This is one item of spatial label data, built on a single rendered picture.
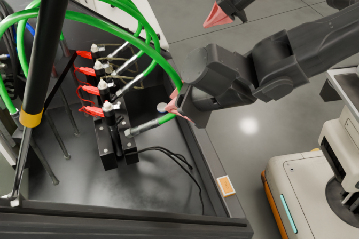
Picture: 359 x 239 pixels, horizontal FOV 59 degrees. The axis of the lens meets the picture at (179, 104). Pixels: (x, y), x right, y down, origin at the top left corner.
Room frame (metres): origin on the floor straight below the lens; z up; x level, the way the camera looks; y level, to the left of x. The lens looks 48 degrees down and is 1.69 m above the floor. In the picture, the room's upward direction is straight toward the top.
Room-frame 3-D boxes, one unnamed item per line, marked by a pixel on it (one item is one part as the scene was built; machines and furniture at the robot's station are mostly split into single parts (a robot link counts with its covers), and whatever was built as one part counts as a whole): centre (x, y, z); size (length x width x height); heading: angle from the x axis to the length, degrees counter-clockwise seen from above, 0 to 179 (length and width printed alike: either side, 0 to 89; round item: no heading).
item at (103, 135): (0.63, 0.21, 0.91); 0.34 x 0.10 x 0.15; 18
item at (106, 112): (0.52, 0.17, 1.00); 0.05 x 0.03 x 0.21; 108
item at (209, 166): (0.59, -0.05, 0.87); 0.62 x 0.04 x 0.16; 18
